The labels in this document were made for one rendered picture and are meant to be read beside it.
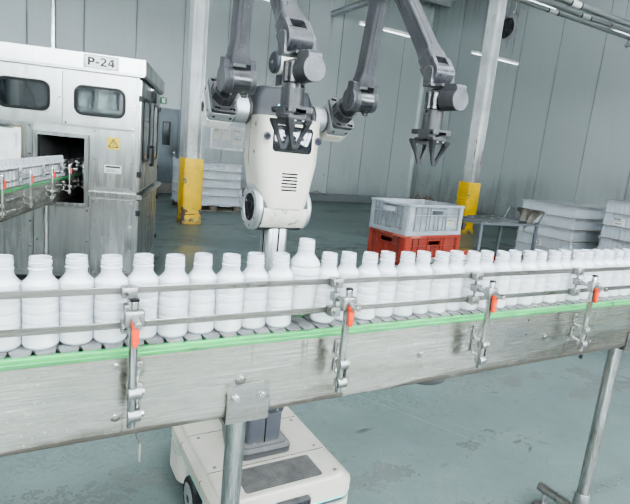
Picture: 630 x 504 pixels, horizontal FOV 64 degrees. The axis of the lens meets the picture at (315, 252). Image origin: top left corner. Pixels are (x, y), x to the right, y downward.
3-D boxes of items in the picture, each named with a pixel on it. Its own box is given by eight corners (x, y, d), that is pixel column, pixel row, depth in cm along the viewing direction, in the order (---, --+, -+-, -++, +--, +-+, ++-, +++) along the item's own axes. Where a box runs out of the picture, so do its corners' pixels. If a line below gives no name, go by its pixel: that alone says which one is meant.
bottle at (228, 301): (245, 332, 109) (250, 257, 105) (218, 335, 106) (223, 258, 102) (234, 323, 114) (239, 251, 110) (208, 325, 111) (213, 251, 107)
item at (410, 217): (406, 236, 351) (410, 204, 347) (366, 226, 383) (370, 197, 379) (461, 235, 387) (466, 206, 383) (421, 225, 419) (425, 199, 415)
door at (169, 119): (136, 193, 1235) (139, 104, 1195) (135, 192, 1244) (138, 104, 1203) (177, 195, 1285) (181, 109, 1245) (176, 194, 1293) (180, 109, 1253)
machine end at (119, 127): (39, 249, 580) (38, 67, 542) (157, 255, 607) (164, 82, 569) (-24, 287, 427) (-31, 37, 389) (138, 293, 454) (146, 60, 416)
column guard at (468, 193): (462, 234, 1088) (470, 182, 1067) (449, 230, 1121) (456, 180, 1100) (475, 234, 1107) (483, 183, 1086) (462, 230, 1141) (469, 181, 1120)
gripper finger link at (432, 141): (430, 165, 150) (435, 133, 148) (447, 167, 144) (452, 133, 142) (412, 163, 147) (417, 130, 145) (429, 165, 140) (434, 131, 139)
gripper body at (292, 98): (288, 113, 117) (291, 79, 116) (270, 114, 126) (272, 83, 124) (312, 116, 120) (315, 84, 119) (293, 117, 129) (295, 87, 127)
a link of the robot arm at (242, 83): (237, 80, 160) (220, 77, 158) (248, 60, 152) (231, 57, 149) (241, 105, 158) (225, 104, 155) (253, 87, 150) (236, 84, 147)
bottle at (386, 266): (393, 313, 133) (402, 252, 129) (389, 320, 127) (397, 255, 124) (371, 309, 134) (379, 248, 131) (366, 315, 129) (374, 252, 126)
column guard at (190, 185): (179, 224, 848) (183, 157, 827) (174, 220, 882) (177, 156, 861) (203, 224, 868) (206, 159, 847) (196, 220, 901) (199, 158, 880)
